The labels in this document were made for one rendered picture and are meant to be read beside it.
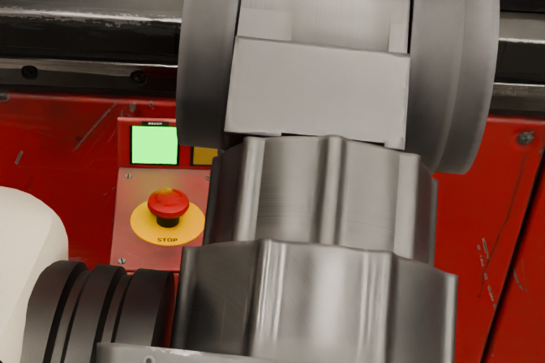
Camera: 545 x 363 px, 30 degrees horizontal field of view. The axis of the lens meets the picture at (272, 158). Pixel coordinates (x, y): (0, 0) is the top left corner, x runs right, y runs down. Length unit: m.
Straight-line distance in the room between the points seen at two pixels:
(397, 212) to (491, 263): 1.08
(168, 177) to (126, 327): 0.77
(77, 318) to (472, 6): 0.16
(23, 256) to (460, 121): 0.14
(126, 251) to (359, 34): 0.65
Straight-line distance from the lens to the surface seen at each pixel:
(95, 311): 0.28
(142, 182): 1.04
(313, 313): 0.27
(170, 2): 1.16
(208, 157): 1.04
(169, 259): 0.95
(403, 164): 0.30
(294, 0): 0.33
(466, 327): 1.45
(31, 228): 0.31
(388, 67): 0.31
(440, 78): 0.33
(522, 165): 1.28
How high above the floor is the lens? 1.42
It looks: 36 degrees down
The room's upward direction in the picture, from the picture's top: 6 degrees clockwise
